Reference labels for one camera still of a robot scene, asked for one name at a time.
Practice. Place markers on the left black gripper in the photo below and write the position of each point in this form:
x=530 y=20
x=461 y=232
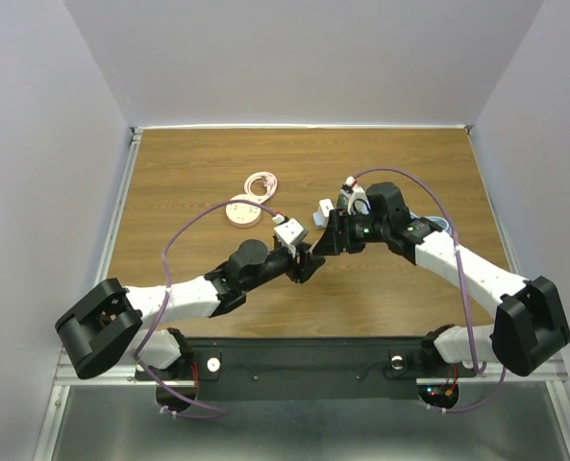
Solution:
x=307 y=263

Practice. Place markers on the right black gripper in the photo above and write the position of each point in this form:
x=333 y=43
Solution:
x=337 y=236

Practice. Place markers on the white cube adapter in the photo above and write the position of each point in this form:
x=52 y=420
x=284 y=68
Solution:
x=323 y=211

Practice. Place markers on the pink round power strip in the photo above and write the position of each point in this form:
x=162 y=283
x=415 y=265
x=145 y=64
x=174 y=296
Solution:
x=242 y=211

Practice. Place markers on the blue power strip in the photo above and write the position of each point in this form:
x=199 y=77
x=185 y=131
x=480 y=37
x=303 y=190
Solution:
x=320 y=221

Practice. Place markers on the dark green cube socket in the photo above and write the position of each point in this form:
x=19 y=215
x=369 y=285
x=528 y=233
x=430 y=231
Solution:
x=342 y=202

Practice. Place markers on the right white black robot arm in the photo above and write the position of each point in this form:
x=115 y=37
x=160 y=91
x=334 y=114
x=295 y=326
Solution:
x=529 y=324

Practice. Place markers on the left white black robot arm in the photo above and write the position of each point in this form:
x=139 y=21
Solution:
x=112 y=322

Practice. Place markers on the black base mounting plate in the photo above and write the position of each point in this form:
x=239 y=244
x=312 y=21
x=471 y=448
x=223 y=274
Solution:
x=309 y=368

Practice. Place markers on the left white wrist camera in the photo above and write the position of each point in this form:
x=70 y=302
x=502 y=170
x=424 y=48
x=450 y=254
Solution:
x=288 y=233

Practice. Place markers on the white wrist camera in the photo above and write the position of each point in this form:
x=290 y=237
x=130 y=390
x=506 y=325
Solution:
x=288 y=233
x=355 y=198

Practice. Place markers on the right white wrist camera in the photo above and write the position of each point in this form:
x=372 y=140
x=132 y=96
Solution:
x=355 y=198

